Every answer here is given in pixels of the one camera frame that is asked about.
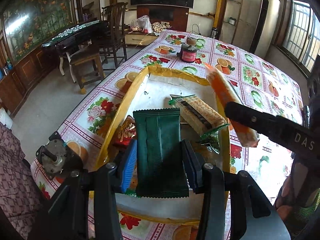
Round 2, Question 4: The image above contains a floral fruit tablecloth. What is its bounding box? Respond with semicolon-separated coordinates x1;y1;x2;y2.
31;29;304;240

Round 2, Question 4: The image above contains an orange cracker pack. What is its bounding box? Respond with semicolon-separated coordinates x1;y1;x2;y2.
204;63;260;147

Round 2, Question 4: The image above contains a small cork-top jar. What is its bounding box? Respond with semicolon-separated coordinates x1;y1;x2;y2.
186;37;197;46

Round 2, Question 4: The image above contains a steel thermos bottle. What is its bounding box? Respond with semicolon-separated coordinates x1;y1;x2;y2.
210;27;219;39

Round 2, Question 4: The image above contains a dark green packet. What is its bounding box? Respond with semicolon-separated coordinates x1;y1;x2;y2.
133;108;189;198

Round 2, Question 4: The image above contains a dark wooden chair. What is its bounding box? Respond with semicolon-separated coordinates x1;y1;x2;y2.
99;2;128;69

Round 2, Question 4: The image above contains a white standing air conditioner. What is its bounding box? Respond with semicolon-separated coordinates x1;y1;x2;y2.
249;0;280;59

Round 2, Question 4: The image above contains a black glossy side table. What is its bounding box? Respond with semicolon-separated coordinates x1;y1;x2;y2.
41;20;108;54

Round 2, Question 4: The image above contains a yellow cardboard tray box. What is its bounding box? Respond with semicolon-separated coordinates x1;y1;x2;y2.
97;67;223;225

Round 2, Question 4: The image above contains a dark red gold snack bag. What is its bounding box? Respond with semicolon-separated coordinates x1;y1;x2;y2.
113;115;136;151

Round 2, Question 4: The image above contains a person in brown patterned jacket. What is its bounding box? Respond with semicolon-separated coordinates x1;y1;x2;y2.
0;124;47;239

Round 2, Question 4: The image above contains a green wrinkled snack bag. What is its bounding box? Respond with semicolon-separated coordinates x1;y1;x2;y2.
197;125;227;154

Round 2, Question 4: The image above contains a window with metal grille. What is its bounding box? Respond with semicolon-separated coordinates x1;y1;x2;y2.
276;0;319;77

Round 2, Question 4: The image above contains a large floral wall painting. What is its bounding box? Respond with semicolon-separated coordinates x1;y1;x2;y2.
3;0;72;61

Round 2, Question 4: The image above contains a wooden stool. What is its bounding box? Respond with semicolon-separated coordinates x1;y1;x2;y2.
60;45;106;95

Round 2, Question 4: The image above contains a white plastic bag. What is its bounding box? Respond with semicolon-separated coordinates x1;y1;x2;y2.
130;15;152;34

